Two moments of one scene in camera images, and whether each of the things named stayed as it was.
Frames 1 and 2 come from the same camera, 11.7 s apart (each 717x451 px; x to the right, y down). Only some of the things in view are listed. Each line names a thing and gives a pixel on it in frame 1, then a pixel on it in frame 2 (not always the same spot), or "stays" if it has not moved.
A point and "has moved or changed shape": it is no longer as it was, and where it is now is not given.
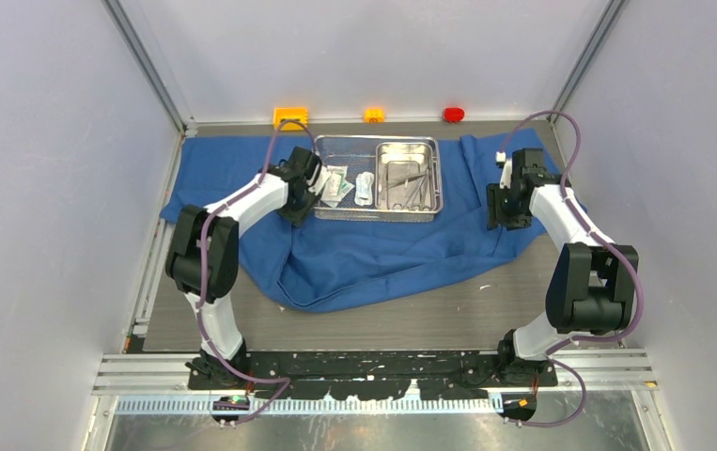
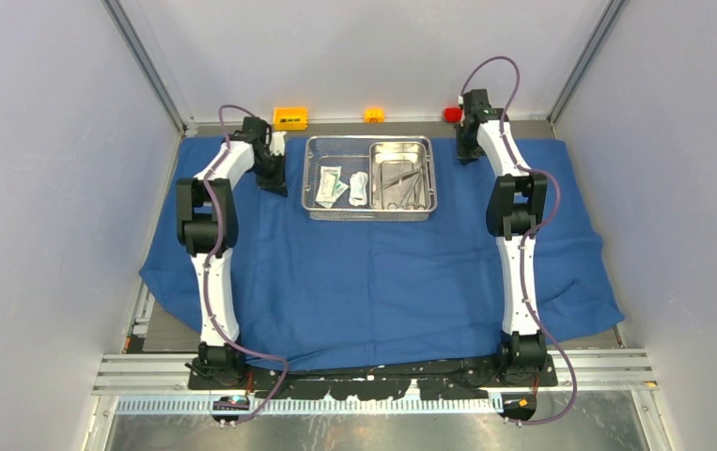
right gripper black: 496,214 -> 464,154
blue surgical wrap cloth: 326,263 has moved or changed shape
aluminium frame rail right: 611,12 stays
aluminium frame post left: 148,67 stays
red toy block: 453,115 stays
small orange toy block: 374,116 stays
